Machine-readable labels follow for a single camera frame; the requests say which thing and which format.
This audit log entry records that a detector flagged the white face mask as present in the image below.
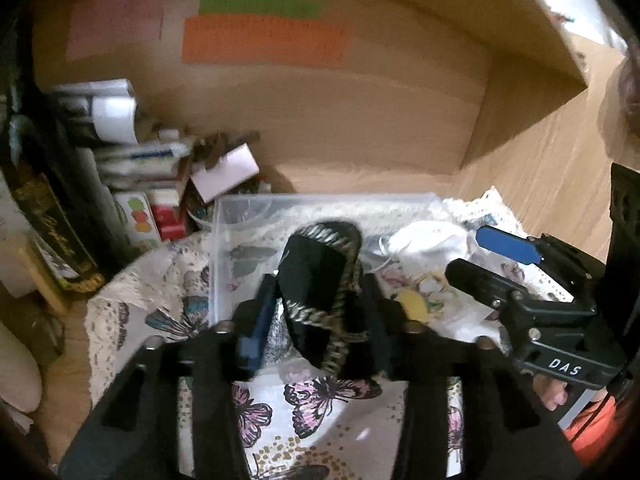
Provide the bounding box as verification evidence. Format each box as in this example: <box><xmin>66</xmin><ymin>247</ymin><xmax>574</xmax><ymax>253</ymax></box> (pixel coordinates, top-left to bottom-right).
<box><xmin>375</xmin><ymin>220</ymin><xmax>477</xmax><ymax>274</ymax></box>

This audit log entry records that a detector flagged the person's right hand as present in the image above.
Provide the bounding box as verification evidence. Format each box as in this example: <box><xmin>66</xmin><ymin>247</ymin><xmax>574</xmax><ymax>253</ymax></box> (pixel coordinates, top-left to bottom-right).
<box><xmin>532</xmin><ymin>375</ymin><xmax>568</xmax><ymax>412</ymax></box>

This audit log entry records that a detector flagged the clear plastic storage box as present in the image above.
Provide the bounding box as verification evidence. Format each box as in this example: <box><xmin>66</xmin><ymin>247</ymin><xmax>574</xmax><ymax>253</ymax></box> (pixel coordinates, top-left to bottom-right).
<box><xmin>209</xmin><ymin>193</ymin><xmax>487</xmax><ymax>359</ymax></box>

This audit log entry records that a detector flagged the pink tied curtain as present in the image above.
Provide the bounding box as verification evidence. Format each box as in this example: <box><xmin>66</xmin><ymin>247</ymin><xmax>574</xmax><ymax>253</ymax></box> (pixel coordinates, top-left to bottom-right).
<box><xmin>618</xmin><ymin>49</ymin><xmax>640</xmax><ymax>136</ymax></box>

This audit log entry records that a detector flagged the green sticky note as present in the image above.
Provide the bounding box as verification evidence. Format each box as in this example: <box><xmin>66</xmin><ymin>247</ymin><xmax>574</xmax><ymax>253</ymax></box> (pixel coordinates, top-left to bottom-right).
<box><xmin>198</xmin><ymin>0</ymin><xmax>322</xmax><ymax>20</ymax></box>

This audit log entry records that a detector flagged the dark wine bottle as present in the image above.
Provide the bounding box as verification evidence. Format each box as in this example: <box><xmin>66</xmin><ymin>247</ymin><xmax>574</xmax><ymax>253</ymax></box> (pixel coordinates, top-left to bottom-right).
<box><xmin>1</xmin><ymin>20</ymin><xmax>105</xmax><ymax>294</ymax></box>

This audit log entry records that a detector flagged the black chain strap bag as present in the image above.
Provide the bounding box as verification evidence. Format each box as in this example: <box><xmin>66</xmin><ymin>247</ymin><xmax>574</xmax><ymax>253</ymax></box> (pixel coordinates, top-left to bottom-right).
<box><xmin>277</xmin><ymin>220</ymin><xmax>375</xmax><ymax>380</ymax></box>

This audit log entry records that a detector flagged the butterfly print lace cloth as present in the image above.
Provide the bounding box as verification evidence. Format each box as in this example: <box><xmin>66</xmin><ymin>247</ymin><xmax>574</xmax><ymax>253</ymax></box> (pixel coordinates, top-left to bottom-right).
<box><xmin>85</xmin><ymin>190</ymin><xmax>570</xmax><ymax>479</ymax></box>

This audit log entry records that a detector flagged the orange sticky note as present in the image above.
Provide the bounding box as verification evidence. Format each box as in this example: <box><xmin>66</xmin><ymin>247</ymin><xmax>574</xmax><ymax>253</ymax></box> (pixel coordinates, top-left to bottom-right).
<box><xmin>181</xmin><ymin>14</ymin><xmax>350</xmax><ymax>68</ymax></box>

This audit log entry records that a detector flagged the pink sticky note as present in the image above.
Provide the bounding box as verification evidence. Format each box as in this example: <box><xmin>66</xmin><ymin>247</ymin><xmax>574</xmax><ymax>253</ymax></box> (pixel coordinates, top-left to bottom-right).
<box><xmin>66</xmin><ymin>0</ymin><xmax>163</xmax><ymax>61</ymax></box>

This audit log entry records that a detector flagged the yellow white soft ball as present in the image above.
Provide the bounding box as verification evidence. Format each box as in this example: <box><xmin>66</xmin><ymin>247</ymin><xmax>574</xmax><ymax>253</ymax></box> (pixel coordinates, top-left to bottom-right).
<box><xmin>395</xmin><ymin>288</ymin><xmax>430</xmax><ymax>324</ymax></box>

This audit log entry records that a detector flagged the silver glitter pouch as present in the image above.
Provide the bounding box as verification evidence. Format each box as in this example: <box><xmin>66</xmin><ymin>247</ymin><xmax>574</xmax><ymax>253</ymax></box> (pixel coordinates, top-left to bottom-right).
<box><xmin>262</xmin><ymin>301</ymin><xmax>299</xmax><ymax>366</ymax></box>

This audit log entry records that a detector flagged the stack of papers and books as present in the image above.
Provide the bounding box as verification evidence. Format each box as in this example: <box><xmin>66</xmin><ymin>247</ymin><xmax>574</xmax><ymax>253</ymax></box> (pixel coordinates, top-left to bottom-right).
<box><xmin>49</xmin><ymin>78</ymin><xmax>262</xmax><ymax>252</ymax></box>

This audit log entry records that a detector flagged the beige cylindrical candle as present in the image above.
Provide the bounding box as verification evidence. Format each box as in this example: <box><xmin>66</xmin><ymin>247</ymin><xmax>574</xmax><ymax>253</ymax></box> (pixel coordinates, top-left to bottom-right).
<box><xmin>0</xmin><ymin>324</ymin><xmax>42</xmax><ymax>413</ymax></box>

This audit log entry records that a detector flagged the floral fabric scrunchie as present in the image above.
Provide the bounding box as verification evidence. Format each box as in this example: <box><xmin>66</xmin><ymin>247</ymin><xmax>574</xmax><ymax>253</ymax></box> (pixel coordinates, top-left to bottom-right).
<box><xmin>374</xmin><ymin>264</ymin><xmax>492</xmax><ymax>342</ymax></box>

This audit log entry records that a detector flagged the white paper card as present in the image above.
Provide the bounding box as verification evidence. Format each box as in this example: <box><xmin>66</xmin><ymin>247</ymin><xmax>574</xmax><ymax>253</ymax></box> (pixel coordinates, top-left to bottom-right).
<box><xmin>191</xmin><ymin>143</ymin><xmax>259</xmax><ymax>204</ymax></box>

